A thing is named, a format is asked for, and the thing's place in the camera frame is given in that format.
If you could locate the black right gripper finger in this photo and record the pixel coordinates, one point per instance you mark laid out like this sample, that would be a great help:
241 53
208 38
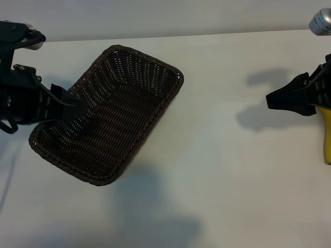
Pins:
297 108
292 95

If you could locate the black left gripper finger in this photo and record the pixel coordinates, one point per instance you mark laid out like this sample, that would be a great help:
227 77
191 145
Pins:
75 114
69 103

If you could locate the dark brown woven wicker basket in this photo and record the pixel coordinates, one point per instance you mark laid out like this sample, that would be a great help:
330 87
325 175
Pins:
121 111

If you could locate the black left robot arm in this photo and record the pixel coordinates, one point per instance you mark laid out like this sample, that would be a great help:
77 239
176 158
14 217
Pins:
10 28

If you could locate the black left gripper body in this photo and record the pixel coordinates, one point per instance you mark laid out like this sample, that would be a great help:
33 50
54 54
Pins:
23 98

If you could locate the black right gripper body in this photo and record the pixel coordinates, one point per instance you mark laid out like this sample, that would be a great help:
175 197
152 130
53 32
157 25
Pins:
320 85

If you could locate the yellow banana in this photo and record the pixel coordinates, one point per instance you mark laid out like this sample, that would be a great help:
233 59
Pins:
326 129

